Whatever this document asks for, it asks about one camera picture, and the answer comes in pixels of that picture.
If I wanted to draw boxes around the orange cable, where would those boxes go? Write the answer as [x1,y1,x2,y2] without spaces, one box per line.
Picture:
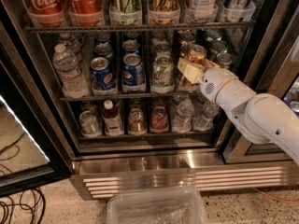
[252,188,299,204]

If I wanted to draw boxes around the coca-cola can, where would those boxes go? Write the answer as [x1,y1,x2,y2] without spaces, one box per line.
[29,0,63,27]
[69,0,101,26]

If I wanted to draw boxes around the water bottle bottom middle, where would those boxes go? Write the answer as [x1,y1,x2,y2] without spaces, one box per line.
[172,99,194,133]

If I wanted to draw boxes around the rear water bottle middle shelf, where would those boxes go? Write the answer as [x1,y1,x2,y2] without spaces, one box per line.
[58,33,83,62]

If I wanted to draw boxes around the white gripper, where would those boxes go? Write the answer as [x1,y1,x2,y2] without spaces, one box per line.
[178,58,224,102]

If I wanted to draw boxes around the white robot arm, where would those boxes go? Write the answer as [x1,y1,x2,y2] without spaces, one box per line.
[178,58,299,164]

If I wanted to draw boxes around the water bottle bottom right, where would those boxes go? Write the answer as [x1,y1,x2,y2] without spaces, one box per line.
[193,101,220,132]

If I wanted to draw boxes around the white can top shelf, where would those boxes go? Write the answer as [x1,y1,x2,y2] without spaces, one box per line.
[185,0,218,23]

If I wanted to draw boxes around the right Coca-Cola can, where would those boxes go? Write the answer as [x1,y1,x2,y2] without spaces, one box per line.
[69,0,101,26]

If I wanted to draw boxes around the clear bottle bottom left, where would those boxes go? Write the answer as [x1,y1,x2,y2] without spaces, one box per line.
[79,111,102,138]

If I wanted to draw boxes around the black cables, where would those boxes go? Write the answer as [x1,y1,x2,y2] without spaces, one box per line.
[0,131,47,224]

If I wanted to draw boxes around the clear plastic bin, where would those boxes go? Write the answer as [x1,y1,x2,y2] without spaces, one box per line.
[107,187,209,224]

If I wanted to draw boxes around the water bottle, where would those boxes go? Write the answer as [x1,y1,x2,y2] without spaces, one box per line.
[193,101,220,132]
[172,99,194,133]

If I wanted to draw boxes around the front green soda can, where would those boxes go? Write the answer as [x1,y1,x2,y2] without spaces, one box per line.
[215,53,233,69]

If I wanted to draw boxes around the white green can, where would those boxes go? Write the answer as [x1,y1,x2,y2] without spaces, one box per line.
[154,43,172,57]
[152,55,174,87]

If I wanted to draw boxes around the open fridge glass door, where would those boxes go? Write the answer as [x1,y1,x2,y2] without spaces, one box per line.
[0,3,71,197]

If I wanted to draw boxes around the green soda can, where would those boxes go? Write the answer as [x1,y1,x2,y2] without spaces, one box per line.
[208,40,228,60]
[215,53,233,69]

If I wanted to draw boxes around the front right Pepsi can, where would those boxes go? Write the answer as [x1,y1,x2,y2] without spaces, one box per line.
[122,53,145,86]

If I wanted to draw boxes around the front water bottle middle shelf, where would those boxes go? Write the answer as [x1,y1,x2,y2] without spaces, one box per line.
[52,44,90,98]

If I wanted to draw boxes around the brown juice bottle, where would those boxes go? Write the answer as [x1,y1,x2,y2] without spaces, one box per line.
[103,100,123,136]

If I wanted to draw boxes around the pepsi can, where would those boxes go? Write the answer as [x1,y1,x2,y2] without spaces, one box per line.
[94,44,113,60]
[122,53,145,86]
[90,57,115,91]
[122,40,140,56]

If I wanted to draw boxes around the left Coca-Cola can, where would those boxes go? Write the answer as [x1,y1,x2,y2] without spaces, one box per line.
[29,0,63,27]

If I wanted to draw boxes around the red can bottom shelf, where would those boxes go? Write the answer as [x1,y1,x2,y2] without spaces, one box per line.
[150,106,168,131]

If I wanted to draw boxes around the front white green can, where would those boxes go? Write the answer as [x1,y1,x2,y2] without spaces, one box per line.
[152,55,174,87]

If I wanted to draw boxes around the orange can bottom shelf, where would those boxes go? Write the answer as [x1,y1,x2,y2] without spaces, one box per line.
[128,108,145,133]

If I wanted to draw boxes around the orange tall can top shelf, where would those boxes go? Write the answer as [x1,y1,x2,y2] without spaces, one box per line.
[149,0,178,24]

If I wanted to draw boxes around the front left Pepsi can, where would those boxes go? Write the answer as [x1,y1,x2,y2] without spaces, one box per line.
[90,57,115,91]

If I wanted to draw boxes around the water bottle shelf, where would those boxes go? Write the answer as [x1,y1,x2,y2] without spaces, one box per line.
[52,44,90,98]
[58,33,83,62]

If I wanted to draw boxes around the orange soda can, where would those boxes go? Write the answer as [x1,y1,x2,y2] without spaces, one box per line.
[178,44,206,88]

